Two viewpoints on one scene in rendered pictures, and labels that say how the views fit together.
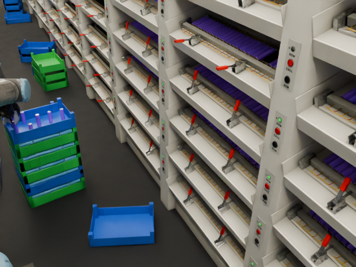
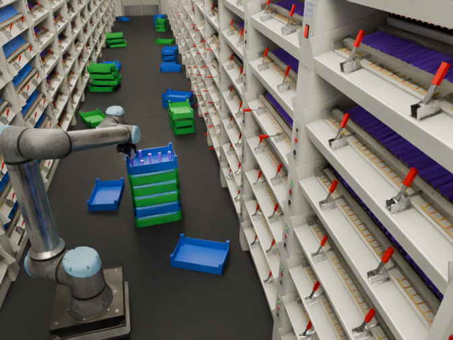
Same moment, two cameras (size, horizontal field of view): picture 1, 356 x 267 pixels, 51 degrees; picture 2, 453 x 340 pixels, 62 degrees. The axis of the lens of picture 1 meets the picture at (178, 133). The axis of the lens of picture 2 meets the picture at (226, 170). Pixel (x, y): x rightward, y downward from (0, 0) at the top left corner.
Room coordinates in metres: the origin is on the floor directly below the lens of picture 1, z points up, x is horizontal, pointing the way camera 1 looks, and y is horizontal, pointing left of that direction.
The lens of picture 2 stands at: (-0.22, -0.38, 1.56)
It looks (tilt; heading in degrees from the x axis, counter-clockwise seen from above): 31 degrees down; 18
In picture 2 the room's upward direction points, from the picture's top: straight up
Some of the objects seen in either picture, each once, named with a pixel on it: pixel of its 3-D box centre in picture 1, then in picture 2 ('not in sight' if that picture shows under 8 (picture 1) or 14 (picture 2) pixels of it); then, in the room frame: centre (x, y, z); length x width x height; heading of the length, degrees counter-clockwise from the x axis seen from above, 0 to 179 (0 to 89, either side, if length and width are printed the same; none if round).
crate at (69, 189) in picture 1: (52, 181); (156, 210); (1.58, 0.69, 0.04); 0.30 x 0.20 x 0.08; 125
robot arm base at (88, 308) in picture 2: not in sight; (89, 293); (0.73, 0.59, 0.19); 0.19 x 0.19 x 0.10
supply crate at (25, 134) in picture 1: (38, 119); (150, 158); (1.58, 0.69, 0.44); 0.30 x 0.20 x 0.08; 125
